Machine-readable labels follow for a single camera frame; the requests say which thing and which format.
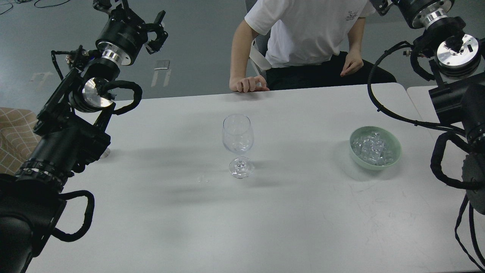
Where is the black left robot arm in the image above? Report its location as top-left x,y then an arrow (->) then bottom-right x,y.
0,0 -> 168,273

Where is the green bowl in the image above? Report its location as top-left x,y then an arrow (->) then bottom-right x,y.
348,126 -> 402,171

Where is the steel double jigger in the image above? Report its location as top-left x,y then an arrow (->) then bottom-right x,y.
100,147 -> 111,159

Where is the pile of ice cubes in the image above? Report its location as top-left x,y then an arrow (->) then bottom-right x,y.
350,131 -> 396,166

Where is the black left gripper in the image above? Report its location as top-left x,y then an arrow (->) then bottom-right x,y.
92,0 -> 168,66

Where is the beige checkered chair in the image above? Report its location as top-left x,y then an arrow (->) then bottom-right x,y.
0,107 -> 40,175

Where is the person in white shirt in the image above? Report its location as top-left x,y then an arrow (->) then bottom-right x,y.
229,0 -> 396,90

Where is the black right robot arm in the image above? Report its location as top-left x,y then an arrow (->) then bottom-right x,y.
367,0 -> 485,272

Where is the person's right hand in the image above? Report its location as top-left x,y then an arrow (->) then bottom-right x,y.
229,75 -> 270,93

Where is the clear wine glass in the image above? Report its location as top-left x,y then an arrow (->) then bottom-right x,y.
222,114 -> 254,179

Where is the person's left hand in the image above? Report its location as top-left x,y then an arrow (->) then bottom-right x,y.
340,50 -> 364,77

